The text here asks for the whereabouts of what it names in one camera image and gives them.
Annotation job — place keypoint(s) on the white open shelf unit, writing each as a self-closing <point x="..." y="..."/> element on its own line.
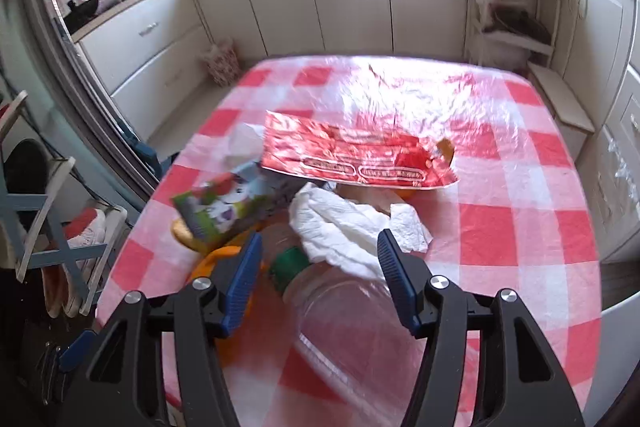
<point x="506" y="34"/>

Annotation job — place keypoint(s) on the red white checkered tablecloth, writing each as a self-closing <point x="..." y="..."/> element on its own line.
<point x="517" y="217"/>

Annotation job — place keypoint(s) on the red plastic snack wrapper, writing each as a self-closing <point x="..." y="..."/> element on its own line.
<point x="384" y="158"/>

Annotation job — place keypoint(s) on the cow print milk carton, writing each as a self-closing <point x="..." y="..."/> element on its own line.
<point x="235" y="200"/>

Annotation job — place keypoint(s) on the orange fruit peel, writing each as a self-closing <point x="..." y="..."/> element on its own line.
<point x="210" y="257"/>

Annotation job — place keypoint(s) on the blue white folding rack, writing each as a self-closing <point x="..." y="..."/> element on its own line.
<point x="67" y="258"/>

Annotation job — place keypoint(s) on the clear plastic water bottle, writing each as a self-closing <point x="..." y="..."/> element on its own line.
<point x="346" y="328"/>

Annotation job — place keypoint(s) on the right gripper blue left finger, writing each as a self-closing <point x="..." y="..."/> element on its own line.
<point x="237" y="278"/>

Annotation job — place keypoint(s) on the white paper towel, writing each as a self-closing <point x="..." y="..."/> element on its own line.
<point x="342" y="229"/>

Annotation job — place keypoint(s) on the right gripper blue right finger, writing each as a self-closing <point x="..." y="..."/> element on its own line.
<point x="402" y="273"/>

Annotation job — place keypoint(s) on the white step stool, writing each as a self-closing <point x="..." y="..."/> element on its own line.
<point x="573" y="122"/>

